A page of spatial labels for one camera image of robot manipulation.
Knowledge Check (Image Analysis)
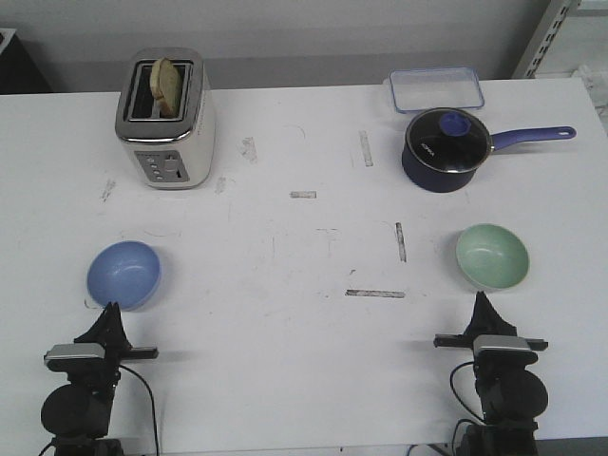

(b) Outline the blue bowl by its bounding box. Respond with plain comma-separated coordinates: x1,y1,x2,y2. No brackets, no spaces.
86,240,162,311

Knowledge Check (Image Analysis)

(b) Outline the grey metal shelf upright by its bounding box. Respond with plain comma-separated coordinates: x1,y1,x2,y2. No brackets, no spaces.
511,0,580,79

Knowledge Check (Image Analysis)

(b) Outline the blue saucepan with handle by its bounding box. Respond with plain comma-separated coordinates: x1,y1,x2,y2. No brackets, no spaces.
402,126,577,193

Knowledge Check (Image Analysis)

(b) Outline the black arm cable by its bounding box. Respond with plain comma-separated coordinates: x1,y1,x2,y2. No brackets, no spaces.
116,363,162,455
449,361,485,425

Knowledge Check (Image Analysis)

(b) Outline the clear plastic container blue rim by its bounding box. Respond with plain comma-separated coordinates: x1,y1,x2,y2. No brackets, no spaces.
384,66,485,114

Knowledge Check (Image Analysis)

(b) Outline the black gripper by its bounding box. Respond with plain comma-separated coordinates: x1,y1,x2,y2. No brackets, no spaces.
73,302,159,380
434,291,547,361

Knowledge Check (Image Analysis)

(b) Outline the glass pot lid blue knob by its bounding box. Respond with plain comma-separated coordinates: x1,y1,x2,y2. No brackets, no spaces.
406,107,491,174

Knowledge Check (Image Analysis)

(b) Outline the dark cabinet at left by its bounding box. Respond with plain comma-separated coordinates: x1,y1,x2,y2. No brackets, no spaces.
1,28,52,95

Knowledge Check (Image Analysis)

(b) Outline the green bowl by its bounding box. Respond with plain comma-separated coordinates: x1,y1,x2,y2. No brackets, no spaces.
455,223,530,290

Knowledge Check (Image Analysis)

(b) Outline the slice of toast bread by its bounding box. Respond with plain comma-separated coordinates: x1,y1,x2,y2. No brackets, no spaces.
149,58,182,118

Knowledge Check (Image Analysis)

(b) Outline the silver two-slot toaster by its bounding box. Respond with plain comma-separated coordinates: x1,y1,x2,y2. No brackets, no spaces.
115,47,217,189

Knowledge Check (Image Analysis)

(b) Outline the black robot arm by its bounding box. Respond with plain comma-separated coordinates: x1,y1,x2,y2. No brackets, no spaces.
41,302,159,455
433,292,548,455

